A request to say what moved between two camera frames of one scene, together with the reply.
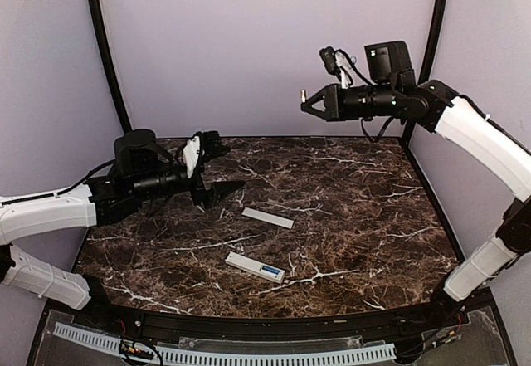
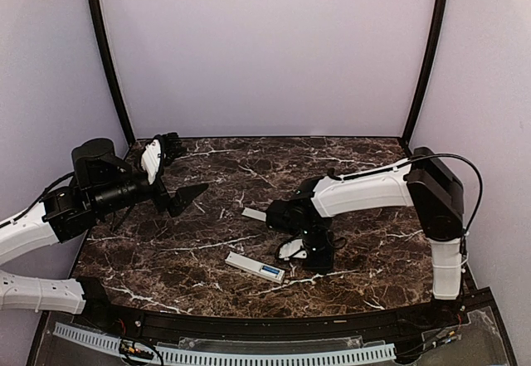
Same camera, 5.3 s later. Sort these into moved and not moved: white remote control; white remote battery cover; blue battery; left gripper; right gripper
Moved: left gripper; right gripper
Not moved: blue battery; white remote control; white remote battery cover
